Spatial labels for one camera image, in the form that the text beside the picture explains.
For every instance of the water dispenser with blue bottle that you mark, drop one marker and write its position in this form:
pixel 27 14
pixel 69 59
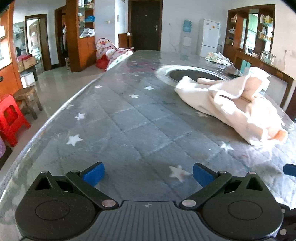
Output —
pixel 187 26

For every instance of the white refrigerator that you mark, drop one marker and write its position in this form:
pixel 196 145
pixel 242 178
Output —
pixel 209 37

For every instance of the wooden display cabinet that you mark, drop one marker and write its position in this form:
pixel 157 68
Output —
pixel 238 34

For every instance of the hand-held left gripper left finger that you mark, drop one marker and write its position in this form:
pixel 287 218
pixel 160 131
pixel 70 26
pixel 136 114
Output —
pixel 93 174

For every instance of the dark wooden door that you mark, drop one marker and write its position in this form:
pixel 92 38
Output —
pixel 145 25

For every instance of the cardboard box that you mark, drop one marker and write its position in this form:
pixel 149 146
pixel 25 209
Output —
pixel 27 62

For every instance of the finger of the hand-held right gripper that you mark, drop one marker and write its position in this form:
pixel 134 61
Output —
pixel 290 169
pixel 288 222

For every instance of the small wooden stool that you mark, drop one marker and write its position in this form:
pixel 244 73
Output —
pixel 26 93

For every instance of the cream garment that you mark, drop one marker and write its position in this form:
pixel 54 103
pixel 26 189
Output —
pixel 231 106

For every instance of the round metal table inset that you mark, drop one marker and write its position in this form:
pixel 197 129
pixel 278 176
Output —
pixel 178 74

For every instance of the floral cloth pile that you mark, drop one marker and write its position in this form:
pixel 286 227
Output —
pixel 218 58

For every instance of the colourful play tent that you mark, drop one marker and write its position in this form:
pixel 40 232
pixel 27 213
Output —
pixel 113 55

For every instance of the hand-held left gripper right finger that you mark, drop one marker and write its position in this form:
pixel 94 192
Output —
pixel 203 175

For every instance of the red plastic stool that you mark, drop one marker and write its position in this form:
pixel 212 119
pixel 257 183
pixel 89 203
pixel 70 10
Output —
pixel 11 120

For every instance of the metal pots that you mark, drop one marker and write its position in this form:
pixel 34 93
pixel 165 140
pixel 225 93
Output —
pixel 267 57

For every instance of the wooden side counter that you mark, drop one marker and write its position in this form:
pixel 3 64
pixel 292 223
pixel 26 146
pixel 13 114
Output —
pixel 272 69

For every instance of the small dark wooden cabinet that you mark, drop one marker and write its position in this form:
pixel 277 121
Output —
pixel 124 41

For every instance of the tall wooden shelf unit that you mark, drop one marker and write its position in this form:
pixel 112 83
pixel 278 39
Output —
pixel 83 53

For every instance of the orange wooden glass cabinet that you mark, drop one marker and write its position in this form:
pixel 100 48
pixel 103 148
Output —
pixel 9 81

